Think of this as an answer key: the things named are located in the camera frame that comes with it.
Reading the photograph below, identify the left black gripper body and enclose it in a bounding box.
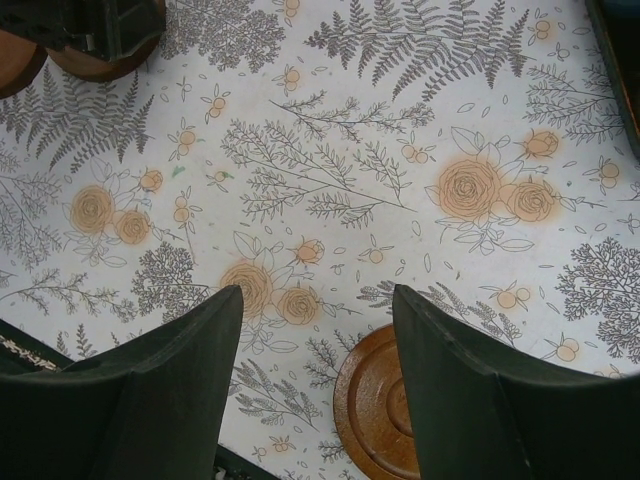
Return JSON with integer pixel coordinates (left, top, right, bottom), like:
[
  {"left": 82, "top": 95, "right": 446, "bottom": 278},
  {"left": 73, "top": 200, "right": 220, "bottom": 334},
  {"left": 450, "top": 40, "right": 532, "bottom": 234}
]
[{"left": 1, "top": 0, "right": 165, "bottom": 62}]

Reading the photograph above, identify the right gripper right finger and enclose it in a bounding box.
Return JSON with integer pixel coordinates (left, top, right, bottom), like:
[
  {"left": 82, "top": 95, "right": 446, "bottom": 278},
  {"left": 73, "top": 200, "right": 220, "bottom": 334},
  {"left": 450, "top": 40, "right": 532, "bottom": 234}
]
[{"left": 392, "top": 285, "right": 639, "bottom": 479}]

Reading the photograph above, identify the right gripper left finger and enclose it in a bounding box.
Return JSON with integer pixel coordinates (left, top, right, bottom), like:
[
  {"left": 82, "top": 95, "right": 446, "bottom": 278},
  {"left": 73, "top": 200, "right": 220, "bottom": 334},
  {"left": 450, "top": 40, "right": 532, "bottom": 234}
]
[{"left": 1, "top": 286, "right": 243, "bottom": 479}]

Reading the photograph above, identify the wooden coaster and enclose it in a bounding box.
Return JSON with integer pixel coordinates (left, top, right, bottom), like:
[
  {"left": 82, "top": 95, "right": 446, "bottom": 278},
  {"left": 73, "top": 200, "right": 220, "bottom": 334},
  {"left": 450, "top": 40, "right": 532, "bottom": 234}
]
[
  {"left": 1, "top": 31, "right": 48, "bottom": 99},
  {"left": 333, "top": 325, "right": 420, "bottom": 479},
  {"left": 46, "top": 48, "right": 152, "bottom": 82}
]

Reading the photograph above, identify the floral table mat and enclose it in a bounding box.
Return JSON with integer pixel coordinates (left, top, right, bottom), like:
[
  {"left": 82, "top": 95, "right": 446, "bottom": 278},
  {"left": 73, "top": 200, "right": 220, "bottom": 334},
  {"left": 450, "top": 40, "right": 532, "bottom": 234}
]
[{"left": 1, "top": 1, "right": 639, "bottom": 479}]

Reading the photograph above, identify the black tray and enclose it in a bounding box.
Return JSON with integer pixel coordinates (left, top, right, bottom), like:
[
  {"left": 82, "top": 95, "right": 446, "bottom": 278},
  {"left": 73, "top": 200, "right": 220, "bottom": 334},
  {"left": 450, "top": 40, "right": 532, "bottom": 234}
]
[{"left": 585, "top": 0, "right": 639, "bottom": 159}]

